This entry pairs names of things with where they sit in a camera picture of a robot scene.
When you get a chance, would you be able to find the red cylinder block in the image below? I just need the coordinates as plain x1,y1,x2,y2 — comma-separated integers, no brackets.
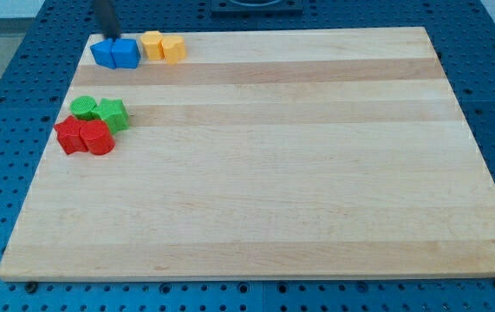
80,120,115,155

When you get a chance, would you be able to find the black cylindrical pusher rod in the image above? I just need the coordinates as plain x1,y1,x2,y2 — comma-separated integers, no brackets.
92,0,121,41

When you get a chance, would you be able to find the yellow hexagon block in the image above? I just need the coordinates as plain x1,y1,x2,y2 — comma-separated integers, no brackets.
140,30,164,61

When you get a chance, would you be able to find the red star block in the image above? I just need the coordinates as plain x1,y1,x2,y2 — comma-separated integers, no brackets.
54,115,88,155

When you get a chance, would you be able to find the yellow heart block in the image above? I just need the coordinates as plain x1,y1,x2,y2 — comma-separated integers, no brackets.
161,35,187,64

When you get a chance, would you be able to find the blue triangle block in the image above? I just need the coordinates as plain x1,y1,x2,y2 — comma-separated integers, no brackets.
111,38,140,68

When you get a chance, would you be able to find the blue cube block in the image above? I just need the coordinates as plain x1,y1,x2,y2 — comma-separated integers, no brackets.
90,39,116,69

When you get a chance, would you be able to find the green cylinder block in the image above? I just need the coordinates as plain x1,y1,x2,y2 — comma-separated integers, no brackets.
69,95,97,120

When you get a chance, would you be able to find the light wooden board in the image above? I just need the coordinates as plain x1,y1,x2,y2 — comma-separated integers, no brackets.
0,27,495,282

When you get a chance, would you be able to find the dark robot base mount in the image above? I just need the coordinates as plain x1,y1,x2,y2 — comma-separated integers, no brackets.
210,0,304,15

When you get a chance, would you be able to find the green star block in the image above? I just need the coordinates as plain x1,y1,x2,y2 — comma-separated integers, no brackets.
92,98,129,134

